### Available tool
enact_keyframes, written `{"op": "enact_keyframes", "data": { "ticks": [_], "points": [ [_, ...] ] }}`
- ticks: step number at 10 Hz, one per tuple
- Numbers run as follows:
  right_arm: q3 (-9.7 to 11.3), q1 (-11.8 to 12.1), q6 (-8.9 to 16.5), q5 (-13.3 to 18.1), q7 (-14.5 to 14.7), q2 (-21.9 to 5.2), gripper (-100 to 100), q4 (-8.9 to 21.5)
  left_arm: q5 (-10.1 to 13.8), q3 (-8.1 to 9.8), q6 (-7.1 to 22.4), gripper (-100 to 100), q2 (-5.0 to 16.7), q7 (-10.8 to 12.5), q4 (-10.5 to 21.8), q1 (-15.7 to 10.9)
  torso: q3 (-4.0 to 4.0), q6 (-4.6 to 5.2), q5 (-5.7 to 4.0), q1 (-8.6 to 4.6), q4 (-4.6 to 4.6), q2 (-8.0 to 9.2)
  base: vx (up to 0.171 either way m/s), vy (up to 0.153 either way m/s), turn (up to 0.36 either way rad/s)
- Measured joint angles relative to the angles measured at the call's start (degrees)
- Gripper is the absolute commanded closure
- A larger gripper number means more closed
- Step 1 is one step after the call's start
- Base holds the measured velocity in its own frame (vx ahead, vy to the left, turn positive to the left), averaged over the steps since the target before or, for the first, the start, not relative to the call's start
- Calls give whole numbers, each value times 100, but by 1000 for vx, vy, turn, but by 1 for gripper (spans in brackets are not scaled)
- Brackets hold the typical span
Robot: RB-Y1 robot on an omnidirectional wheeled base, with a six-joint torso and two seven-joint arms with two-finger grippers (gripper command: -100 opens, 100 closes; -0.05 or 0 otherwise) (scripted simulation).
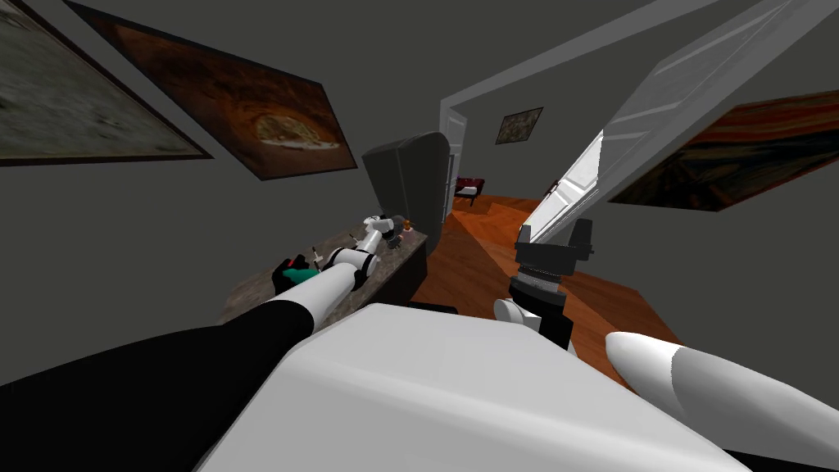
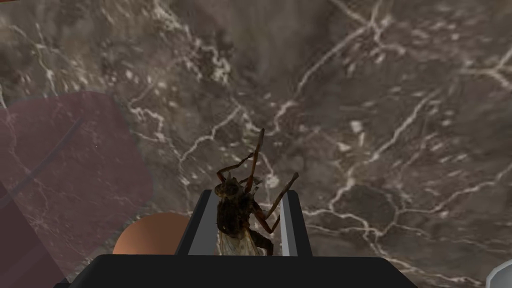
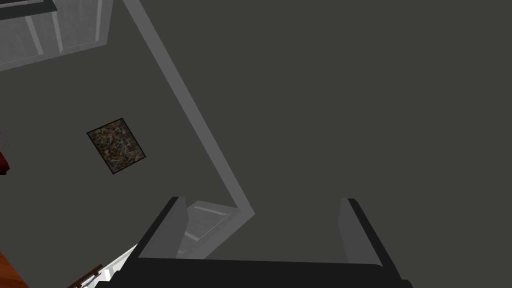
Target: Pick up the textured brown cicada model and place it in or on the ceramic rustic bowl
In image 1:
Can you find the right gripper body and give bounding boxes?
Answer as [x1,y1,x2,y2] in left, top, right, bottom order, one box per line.
[514,241,595,279]

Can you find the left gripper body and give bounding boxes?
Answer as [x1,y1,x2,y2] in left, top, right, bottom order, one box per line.
[384,216,410,251]

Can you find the dark grey refrigerator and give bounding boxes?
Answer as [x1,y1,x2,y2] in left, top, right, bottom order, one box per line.
[361,130,455,243]

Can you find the red armchair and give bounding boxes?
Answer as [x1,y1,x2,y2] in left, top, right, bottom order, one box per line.
[453,176,486,208]

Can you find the small dark framed picture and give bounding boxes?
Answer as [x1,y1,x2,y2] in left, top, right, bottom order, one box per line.
[494,107,545,146]

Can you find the black and teal object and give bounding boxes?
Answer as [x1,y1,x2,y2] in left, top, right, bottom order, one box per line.
[271,253,324,297]

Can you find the white door leaf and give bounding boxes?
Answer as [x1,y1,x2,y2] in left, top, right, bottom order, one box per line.
[445,107,469,197]
[529,0,826,245]

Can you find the grey stone-topped table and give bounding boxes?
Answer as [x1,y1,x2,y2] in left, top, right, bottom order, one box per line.
[219,221,431,326]

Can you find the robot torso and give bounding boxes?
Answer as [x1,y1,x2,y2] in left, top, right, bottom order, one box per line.
[196,301,751,472]

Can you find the red orange framed painting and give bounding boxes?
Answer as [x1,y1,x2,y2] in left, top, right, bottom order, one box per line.
[608,88,839,213]

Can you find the brown orange framed painting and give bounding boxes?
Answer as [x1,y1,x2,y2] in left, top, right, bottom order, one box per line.
[64,0,359,182]

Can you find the grey framed painting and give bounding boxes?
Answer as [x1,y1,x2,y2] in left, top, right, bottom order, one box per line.
[0,0,215,168]

